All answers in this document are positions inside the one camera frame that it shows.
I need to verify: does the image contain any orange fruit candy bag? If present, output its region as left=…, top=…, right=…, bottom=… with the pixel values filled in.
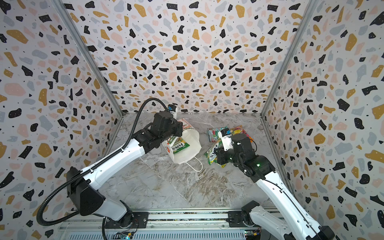
left=230, top=126, right=253, bottom=140

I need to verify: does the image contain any white floral paper bag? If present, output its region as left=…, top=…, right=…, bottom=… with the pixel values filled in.
left=162, top=119, right=203, bottom=172

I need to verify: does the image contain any green mango tea candy bag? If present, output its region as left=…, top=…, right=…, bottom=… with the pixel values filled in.
left=204, top=140, right=223, bottom=165

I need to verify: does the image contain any teal berry mint candy bag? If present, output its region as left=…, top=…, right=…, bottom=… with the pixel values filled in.
left=207, top=127, right=227, bottom=143

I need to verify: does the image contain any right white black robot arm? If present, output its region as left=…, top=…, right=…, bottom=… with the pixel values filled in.
left=214, top=129, right=335, bottom=240

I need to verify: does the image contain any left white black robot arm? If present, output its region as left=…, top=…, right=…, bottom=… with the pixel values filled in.
left=67, top=111, right=183, bottom=228

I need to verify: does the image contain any right green circuit board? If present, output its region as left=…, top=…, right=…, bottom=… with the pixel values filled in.
left=245, top=230, right=261, bottom=240

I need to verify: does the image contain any green circuit board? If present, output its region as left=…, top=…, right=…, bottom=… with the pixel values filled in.
left=245, top=230, right=261, bottom=240
left=114, top=232, right=134, bottom=240

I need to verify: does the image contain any left green circuit board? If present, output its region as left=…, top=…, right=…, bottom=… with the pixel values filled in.
left=114, top=232, right=134, bottom=240

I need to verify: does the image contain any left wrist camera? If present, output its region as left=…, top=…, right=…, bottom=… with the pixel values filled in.
left=168, top=104, right=178, bottom=119

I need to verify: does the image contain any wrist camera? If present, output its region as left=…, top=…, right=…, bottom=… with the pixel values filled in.
left=168, top=104, right=178, bottom=119
left=218, top=128, right=233, bottom=151

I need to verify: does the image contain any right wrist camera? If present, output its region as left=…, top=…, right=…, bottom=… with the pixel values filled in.
left=218, top=128, right=233, bottom=151

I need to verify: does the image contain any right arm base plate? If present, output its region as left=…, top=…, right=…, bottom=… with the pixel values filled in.
left=226, top=211, right=254, bottom=228

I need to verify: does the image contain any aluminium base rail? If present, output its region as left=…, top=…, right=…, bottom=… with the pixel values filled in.
left=55, top=208, right=283, bottom=240

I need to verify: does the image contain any black corrugated cable conduit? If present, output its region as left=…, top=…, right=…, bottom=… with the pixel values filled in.
left=36, top=97, right=169, bottom=226

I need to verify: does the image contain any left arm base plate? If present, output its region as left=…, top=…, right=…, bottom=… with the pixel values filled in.
left=105, top=212, right=149, bottom=230

